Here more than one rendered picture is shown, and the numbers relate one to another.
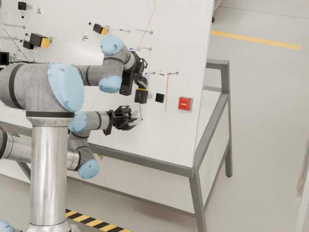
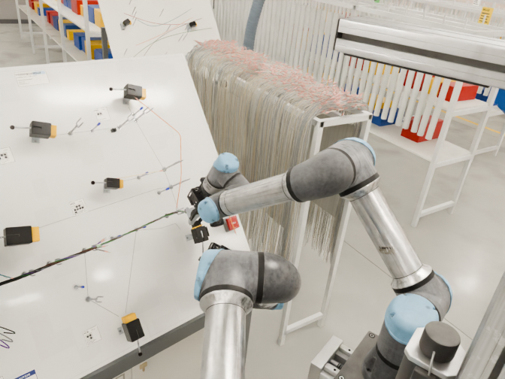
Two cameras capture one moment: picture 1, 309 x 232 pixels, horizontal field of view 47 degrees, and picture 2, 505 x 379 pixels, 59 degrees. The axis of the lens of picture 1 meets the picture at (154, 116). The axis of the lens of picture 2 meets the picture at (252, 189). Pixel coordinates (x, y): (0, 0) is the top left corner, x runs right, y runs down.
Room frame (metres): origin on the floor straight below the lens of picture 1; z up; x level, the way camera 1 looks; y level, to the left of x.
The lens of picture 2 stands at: (0.73, 1.35, 2.10)
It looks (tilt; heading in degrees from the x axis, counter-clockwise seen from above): 28 degrees down; 282
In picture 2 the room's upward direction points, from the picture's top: 6 degrees clockwise
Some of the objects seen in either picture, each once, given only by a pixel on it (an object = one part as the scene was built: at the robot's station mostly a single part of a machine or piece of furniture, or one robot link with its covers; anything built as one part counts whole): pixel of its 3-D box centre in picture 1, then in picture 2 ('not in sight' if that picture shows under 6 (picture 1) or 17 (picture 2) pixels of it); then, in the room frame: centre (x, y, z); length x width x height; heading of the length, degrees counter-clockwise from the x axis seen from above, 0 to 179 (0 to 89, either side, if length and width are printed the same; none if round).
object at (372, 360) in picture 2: not in sight; (395, 362); (0.50, 0.47, 1.21); 0.15 x 0.15 x 0.10
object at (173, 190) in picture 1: (143, 179); (192, 357); (1.16, 0.14, 0.60); 0.55 x 0.03 x 0.39; 57
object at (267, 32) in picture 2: not in sight; (270, 33); (1.86, -4.05, 1.23); 4.90 x 0.07 x 0.78; 138
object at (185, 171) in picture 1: (86, 143); (132, 353); (1.30, 0.38, 0.83); 1.18 x 0.05 x 0.06; 57
